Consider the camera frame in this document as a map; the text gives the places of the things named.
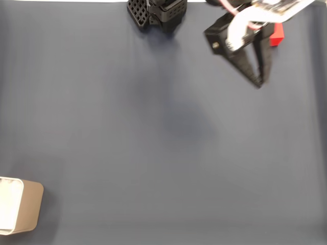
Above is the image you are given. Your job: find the red cube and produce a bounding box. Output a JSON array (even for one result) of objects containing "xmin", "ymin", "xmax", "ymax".
[{"xmin": 269, "ymin": 22, "xmax": 285, "ymax": 47}]

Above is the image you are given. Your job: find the beige box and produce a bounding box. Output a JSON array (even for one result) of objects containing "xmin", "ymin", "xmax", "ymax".
[{"xmin": 0, "ymin": 176, "xmax": 44, "ymax": 235}]

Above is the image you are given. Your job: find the grey table mat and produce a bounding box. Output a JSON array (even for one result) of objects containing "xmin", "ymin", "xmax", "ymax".
[{"xmin": 0, "ymin": 2, "xmax": 327, "ymax": 245}]

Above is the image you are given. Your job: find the white red servo cable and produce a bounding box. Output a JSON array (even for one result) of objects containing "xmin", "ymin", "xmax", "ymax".
[{"xmin": 218, "ymin": 0, "xmax": 268, "ymax": 30}]

